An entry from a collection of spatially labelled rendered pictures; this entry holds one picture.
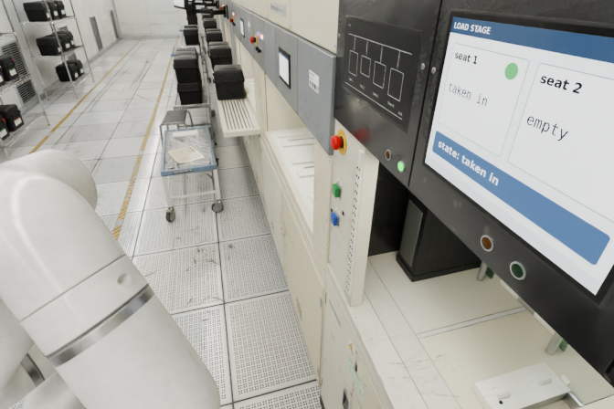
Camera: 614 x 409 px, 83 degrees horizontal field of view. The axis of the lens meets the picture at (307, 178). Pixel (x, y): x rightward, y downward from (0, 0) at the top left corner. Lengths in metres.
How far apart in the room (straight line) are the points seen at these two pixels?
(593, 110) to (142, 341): 0.43
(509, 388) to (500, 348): 0.14
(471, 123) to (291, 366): 1.72
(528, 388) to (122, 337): 0.92
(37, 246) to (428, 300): 1.04
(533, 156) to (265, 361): 1.80
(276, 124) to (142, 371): 2.12
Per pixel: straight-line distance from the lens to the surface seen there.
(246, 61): 3.77
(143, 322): 0.34
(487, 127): 0.47
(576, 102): 0.40
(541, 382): 1.09
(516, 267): 0.47
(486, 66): 0.48
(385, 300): 1.16
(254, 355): 2.08
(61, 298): 0.34
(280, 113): 2.35
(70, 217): 0.35
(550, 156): 0.42
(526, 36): 0.44
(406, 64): 0.62
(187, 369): 0.36
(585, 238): 0.41
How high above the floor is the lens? 1.72
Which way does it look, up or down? 29 degrees down
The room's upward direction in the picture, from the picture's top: 1 degrees clockwise
